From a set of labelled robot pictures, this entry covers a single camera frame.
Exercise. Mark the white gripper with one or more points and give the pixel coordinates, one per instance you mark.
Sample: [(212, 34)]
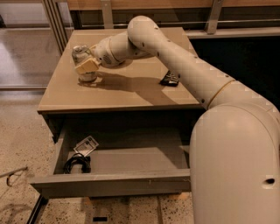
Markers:
[(102, 53)]

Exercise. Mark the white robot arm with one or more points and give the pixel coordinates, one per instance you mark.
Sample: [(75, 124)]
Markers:
[(234, 147)]

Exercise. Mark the grey cabinet with tan top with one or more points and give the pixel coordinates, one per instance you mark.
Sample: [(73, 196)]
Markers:
[(134, 85)]

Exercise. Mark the open grey top drawer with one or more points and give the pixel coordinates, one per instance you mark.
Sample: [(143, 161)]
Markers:
[(134, 161)]

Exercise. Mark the black snack bar wrapper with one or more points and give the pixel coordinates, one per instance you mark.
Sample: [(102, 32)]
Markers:
[(170, 80)]

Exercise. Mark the white paper card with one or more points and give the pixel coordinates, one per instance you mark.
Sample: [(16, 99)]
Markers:
[(86, 146)]

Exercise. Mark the grey metal hook bar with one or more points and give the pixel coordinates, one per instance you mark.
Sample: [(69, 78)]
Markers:
[(9, 174)]

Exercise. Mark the black floor leg bar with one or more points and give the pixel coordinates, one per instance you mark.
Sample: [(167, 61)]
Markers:
[(41, 202)]

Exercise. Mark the metal railing frame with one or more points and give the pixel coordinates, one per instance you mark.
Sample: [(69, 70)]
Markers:
[(201, 19)]

